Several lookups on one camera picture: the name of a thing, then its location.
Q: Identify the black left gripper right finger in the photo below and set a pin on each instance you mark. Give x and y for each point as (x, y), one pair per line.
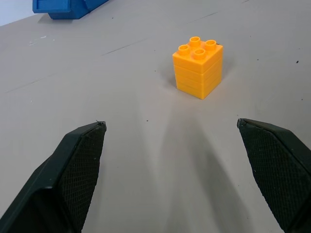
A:
(279, 170)

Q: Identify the yellow studded building block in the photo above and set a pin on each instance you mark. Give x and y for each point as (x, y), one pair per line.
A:
(198, 69)

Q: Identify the blue plastic bin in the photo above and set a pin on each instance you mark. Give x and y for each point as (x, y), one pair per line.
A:
(70, 8)

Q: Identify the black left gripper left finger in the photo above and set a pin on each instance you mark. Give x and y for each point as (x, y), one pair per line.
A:
(60, 179)

